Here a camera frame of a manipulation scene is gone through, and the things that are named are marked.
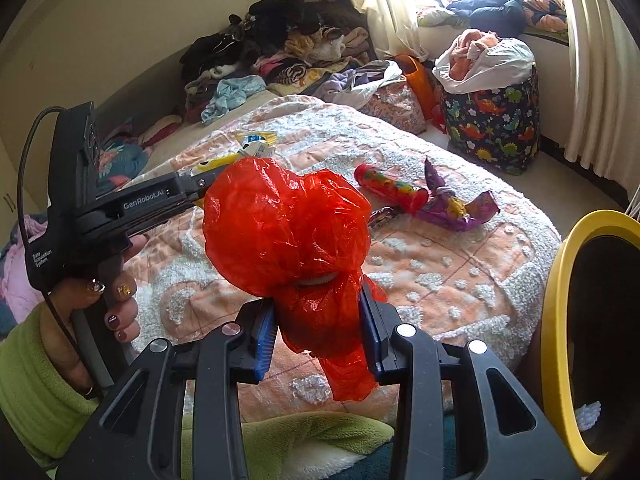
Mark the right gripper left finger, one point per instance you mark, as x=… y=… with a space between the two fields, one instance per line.
x=136 y=432

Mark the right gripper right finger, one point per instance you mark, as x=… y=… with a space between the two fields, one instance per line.
x=501 y=432

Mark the red plastic bag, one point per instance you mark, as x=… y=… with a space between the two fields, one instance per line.
x=300 y=241

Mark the purple foil snack wrapper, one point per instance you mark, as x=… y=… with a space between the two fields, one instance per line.
x=447 y=210

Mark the brown candy wrapper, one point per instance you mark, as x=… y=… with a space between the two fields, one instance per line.
x=382 y=215

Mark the white foam net bundle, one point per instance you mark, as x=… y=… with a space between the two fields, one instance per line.
x=587 y=416

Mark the yellow rimmed black trash bin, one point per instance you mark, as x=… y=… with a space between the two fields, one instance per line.
x=589 y=343

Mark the peach white patterned bedspread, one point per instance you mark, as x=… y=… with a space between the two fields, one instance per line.
x=487 y=283

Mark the light blue garment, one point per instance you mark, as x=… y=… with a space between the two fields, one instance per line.
x=230 y=94

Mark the red cylindrical snack tube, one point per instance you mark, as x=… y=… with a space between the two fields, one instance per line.
x=401 y=194

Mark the pile of clothes on bed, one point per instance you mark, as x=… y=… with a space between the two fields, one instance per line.
x=291 y=45

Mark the dinosaur print laundry basket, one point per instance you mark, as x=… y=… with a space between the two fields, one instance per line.
x=499 y=128

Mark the cream curtain right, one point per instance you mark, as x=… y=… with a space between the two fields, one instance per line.
x=604 y=64

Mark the cream curtain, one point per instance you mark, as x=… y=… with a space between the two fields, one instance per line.
x=393 y=27
x=604 y=64

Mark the floral fabric bag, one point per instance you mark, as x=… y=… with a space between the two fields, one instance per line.
x=397 y=104

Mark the orange bag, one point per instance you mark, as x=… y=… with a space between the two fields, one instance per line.
x=419 y=82

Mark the white plastic bag of clothes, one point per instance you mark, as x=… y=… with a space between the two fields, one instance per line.
x=477 y=61

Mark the cream curtain left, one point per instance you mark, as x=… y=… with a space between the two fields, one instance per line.
x=393 y=27

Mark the clothes on window sill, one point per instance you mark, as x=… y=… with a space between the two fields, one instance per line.
x=507 y=18

